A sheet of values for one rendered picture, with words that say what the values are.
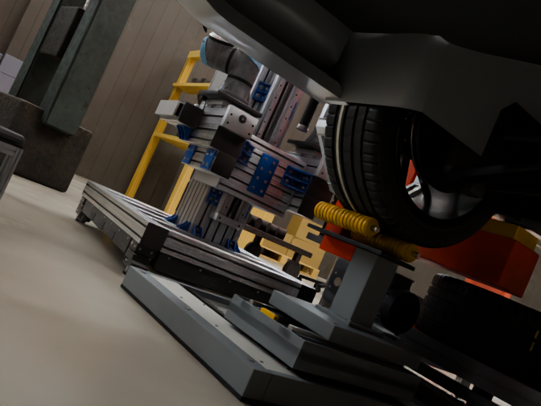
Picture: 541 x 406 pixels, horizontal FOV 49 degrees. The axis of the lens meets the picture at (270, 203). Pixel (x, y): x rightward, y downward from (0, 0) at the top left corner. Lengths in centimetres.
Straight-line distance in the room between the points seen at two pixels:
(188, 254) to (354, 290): 81
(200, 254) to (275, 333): 85
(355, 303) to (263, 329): 30
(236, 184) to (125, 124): 661
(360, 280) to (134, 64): 759
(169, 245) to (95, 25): 269
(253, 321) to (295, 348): 20
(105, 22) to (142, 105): 445
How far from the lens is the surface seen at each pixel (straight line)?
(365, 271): 179
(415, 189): 211
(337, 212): 180
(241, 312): 173
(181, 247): 233
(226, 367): 148
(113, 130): 901
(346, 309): 179
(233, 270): 244
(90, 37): 470
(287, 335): 156
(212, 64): 257
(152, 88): 914
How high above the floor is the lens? 38
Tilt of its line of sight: 3 degrees up
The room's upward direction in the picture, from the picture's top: 24 degrees clockwise
